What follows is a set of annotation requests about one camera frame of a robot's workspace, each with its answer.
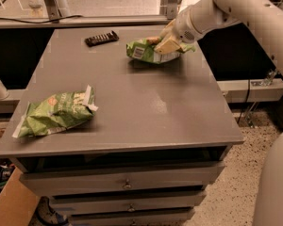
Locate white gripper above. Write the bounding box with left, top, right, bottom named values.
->
left=154, top=7, right=203, bottom=55

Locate green rice chip bag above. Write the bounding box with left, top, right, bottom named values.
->
left=12, top=86, right=98, bottom=138
left=126, top=36, right=195, bottom=64

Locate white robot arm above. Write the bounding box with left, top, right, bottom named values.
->
left=155, top=0, right=283, bottom=226

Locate black ridged bar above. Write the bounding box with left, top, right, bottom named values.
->
left=85, top=30, right=119, bottom=47

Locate grey drawer cabinet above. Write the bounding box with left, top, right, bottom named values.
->
left=0, top=24, right=245, bottom=226

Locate top grey drawer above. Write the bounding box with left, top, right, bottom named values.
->
left=20, top=161, right=225, bottom=196

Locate grey drawer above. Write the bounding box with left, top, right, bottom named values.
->
left=50, top=190, right=206, bottom=215
left=20, top=161, right=225, bottom=196
left=69, top=207, right=194, bottom=226

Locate bottom grey drawer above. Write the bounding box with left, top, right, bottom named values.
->
left=69, top=207, right=194, bottom=226

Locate middle grey drawer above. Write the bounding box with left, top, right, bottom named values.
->
left=50, top=190, right=206, bottom=215

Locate cardboard box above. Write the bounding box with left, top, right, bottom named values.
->
left=0, top=169, right=40, bottom=226

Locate grey metal rail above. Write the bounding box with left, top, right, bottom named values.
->
left=0, top=15, right=170, bottom=29

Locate black cable on rail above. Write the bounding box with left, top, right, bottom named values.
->
left=0, top=14, right=83, bottom=24

